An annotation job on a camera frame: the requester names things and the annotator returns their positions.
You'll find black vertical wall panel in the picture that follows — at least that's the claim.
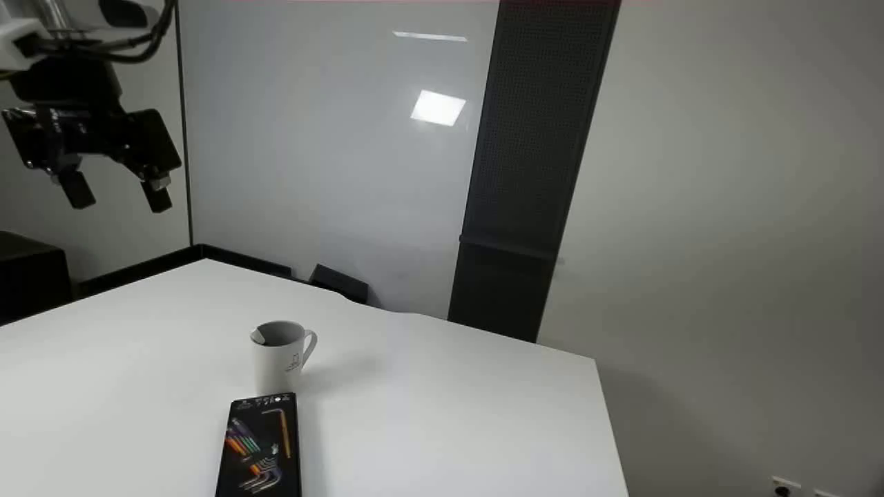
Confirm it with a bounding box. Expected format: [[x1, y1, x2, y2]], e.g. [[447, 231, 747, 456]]
[[447, 0, 623, 341]]

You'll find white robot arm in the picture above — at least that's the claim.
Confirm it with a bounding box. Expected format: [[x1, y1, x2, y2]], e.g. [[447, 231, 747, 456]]
[[0, 0, 182, 213]]

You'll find black hex key set box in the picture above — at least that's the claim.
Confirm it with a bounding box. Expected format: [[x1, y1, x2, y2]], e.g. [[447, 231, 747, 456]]
[[215, 392, 302, 497]]

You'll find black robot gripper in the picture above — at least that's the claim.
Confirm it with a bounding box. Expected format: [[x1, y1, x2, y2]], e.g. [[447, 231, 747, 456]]
[[2, 57, 182, 213]]

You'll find white ceramic mug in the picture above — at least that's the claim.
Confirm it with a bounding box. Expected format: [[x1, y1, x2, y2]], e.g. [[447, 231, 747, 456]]
[[251, 319, 317, 395]]

